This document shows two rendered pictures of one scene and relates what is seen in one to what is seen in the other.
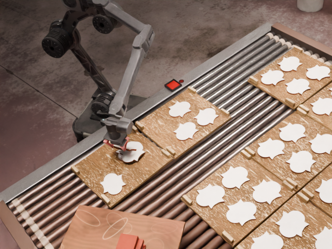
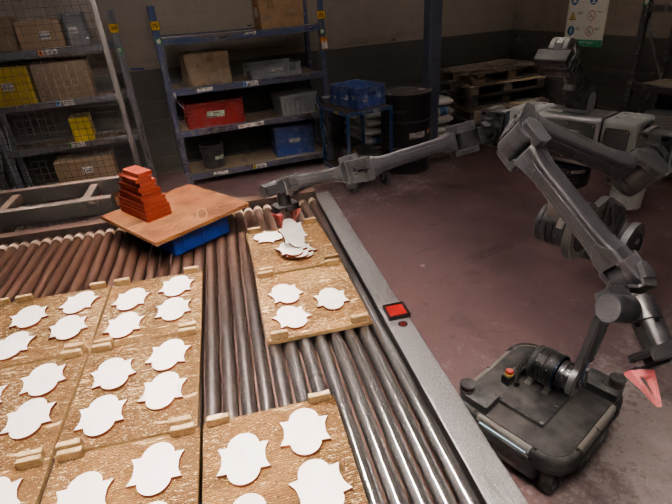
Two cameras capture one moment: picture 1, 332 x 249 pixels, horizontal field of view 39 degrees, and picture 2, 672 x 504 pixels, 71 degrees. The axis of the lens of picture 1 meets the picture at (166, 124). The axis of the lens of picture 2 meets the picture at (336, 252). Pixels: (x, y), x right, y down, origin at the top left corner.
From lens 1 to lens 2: 2.93 m
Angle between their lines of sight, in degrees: 83
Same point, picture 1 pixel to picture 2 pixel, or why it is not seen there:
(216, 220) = (149, 283)
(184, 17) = not seen: outside the picture
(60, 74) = not seen: outside the picture
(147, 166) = (266, 259)
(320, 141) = (108, 413)
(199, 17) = not seen: outside the picture
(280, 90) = (262, 428)
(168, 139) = (289, 279)
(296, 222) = (63, 330)
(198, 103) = (328, 320)
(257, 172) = (156, 330)
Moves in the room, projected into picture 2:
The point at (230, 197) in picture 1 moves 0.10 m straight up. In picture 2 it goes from (157, 299) to (150, 276)
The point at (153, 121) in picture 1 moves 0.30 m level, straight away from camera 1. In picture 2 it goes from (332, 276) to (409, 283)
